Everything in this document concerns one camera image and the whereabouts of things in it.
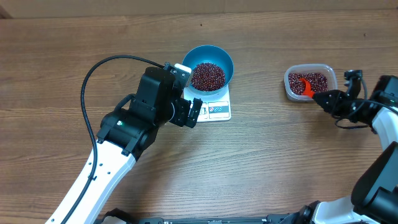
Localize white kitchen scale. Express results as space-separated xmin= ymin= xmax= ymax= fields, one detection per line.
xmin=183 ymin=85 xmax=231 ymax=123

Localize clear plastic container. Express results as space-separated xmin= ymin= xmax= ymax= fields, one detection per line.
xmin=284 ymin=63 xmax=338 ymax=102

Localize red beans in container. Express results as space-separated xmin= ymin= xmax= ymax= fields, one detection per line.
xmin=288 ymin=73 xmax=328 ymax=95

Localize red measuring scoop blue handle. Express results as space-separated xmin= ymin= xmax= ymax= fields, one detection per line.
xmin=299 ymin=78 xmax=315 ymax=98

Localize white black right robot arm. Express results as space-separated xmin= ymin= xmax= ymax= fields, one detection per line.
xmin=310 ymin=75 xmax=397 ymax=223

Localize red beans in bowl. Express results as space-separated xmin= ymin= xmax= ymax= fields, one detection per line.
xmin=191 ymin=62 xmax=226 ymax=91

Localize blue bowl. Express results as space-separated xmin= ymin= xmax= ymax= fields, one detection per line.
xmin=182 ymin=45 xmax=234 ymax=88

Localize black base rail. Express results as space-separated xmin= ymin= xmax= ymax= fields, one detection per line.
xmin=94 ymin=205 xmax=313 ymax=224

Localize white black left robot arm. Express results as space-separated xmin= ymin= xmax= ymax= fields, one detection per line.
xmin=48 ymin=63 xmax=202 ymax=223

